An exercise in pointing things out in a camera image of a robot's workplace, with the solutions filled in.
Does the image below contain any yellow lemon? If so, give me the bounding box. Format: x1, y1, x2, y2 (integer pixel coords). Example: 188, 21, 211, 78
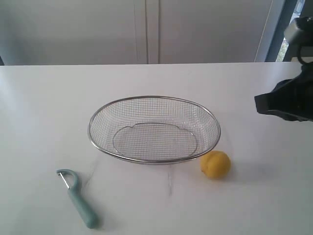
200, 151, 231, 180

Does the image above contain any metal wire mesh basket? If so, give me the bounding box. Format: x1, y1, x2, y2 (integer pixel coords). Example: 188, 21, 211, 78
88, 95, 221, 165

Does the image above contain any teal vegetable peeler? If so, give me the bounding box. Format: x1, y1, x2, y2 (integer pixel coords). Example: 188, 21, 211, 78
56, 169, 99, 229

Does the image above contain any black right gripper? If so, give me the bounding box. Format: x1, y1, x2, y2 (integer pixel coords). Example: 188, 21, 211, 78
254, 65, 313, 121

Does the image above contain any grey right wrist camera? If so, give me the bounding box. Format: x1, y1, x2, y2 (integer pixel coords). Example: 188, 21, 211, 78
284, 17, 313, 47

